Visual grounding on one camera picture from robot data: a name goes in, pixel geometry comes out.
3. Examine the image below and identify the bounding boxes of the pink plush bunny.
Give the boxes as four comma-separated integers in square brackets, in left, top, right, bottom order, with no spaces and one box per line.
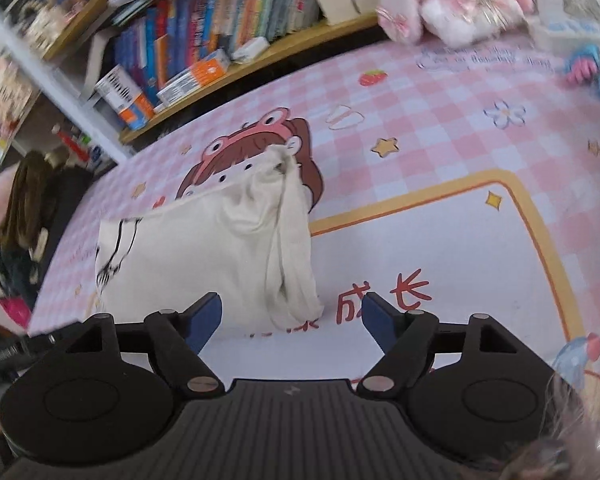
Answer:
[375,0,536,46]

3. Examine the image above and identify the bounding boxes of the wooden bookshelf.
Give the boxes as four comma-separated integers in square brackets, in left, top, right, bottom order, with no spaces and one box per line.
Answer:
[0,0,381,162]

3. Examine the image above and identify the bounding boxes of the pink decorative board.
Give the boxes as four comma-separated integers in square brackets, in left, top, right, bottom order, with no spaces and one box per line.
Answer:
[0,55,36,136]

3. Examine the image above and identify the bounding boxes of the tall white orange box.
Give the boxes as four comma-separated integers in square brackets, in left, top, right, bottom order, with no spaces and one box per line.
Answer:
[94,65,156,131]

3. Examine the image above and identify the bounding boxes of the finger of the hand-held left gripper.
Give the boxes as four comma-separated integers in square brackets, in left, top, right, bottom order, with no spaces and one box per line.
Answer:
[25,322,79,344]

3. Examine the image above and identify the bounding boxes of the white jar with green lid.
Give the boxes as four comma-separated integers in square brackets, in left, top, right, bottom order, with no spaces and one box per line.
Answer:
[82,142,104,171]

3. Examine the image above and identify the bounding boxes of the small white box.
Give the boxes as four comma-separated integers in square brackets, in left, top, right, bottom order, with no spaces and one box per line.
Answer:
[230,36,270,64]

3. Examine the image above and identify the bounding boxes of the olive green garment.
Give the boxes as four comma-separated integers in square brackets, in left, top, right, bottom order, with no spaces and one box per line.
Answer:
[0,152,56,251]

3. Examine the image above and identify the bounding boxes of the pink checked cartoon desk mat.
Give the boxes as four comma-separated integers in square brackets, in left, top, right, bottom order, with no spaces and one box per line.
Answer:
[27,25,600,387]

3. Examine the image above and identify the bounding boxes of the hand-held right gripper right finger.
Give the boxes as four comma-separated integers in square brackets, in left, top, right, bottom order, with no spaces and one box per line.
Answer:
[356,291,526,402]

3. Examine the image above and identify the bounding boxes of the white pen holder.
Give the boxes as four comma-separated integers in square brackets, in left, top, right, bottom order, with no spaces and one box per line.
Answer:
[312,0,359,26]

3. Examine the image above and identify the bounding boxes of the flat white orange box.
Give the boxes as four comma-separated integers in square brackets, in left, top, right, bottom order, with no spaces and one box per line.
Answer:
[156,49,232,106]

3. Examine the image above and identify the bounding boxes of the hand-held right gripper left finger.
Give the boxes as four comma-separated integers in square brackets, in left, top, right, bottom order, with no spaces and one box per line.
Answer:
[62,291,226,402]

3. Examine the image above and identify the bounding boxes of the white power strip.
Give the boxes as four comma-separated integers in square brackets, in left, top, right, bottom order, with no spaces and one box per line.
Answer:
[530,10,600,54]

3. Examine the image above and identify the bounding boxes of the blue pink toy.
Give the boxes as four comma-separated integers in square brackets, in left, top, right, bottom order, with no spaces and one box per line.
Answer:
[565,45,600,101]

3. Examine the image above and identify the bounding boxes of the red bottle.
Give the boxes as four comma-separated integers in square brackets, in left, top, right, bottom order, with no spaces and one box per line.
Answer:
[52,125,89,159]

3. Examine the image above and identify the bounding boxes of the cream printed T-shirt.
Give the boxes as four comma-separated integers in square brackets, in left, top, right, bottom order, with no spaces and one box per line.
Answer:
[94,144,325,334]

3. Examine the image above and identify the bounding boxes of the row of colourful books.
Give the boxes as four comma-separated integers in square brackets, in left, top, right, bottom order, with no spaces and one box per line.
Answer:
[112,0,381,106]

